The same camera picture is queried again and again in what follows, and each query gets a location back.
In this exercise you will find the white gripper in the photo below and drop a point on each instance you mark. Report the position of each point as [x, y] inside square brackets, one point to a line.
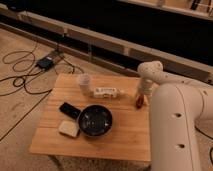
[145, 88]

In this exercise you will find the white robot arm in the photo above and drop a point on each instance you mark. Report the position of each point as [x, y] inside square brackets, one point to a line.
[175, 103]

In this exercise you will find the wooden table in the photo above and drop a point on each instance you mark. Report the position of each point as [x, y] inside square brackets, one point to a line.
[128, 138]

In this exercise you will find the black bowl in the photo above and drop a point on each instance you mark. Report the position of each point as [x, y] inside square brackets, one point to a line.
[95, 120]

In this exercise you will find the black rectangular block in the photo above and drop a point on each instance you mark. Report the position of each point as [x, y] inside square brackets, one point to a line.
[70, 110]

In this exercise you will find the beige sponge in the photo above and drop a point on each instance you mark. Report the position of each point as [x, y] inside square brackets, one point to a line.
[69, 128]

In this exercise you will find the black power box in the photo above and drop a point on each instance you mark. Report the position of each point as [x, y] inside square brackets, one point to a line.
[45, 63]

